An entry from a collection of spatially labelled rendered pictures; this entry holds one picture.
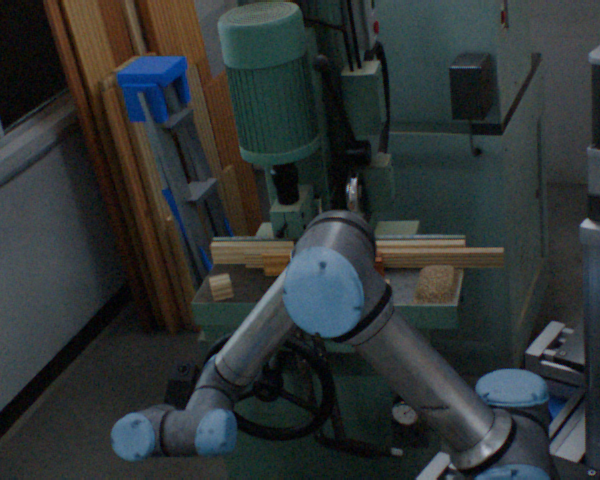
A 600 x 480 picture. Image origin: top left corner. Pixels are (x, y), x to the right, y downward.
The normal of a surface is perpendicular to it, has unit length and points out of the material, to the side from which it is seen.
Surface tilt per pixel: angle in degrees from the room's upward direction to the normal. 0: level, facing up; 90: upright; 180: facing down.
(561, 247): 0
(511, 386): 7
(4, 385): 90
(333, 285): 84
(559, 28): 90
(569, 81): 90
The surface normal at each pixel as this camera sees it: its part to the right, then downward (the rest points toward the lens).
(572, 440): -0.14, -0.87
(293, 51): 0.67, 0.26
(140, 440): -0.28, -0.01
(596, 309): -0.60, 0.45
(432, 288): -0.23, -0.48
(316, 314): -0.29, 0.39
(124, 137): 0.91, 0.04
